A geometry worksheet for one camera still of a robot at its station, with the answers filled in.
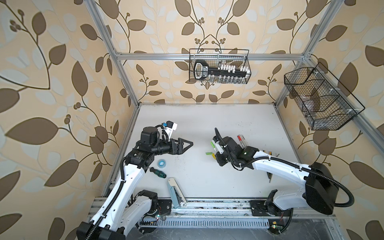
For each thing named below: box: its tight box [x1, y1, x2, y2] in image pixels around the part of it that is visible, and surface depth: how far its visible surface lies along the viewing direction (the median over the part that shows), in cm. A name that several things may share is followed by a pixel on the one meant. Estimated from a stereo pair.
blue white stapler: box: [167, 178, 188, 209], surface depth 78 cm
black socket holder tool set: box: [194, 59, 251, 83], surface depth 86 cm
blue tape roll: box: [157, 159, 167, 169], surface depth 91 cm
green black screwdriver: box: [149, 167, 167, 179], surface depth 86 cm
